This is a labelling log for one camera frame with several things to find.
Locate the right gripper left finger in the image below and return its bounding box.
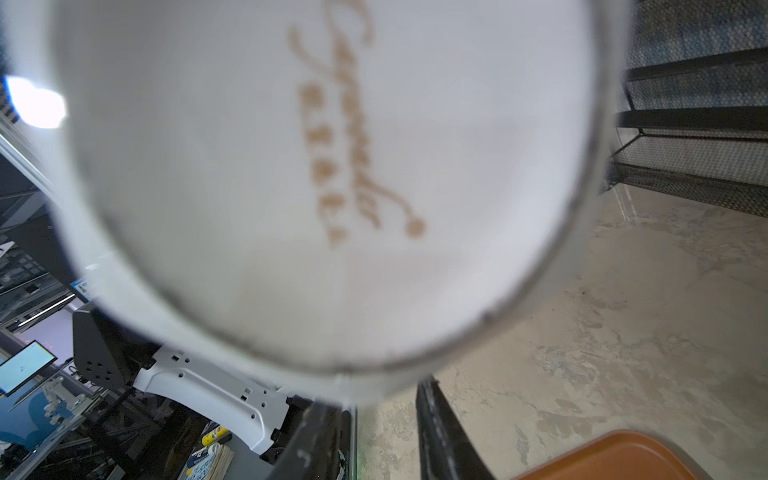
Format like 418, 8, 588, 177
267, 403, 344, 480

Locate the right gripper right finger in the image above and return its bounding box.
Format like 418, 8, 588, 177
415, 377, 494, 480

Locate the white mug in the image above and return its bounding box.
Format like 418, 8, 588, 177
1, 1, 631, 403

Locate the brown rectangular tray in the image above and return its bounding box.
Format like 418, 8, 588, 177
518, 430, 697, 480

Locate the cluttered metal storage shelving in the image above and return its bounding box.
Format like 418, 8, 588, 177
0, 131, 181, 480

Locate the black wire shelf rack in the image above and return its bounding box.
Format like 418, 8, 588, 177
604, 1, 767, 217

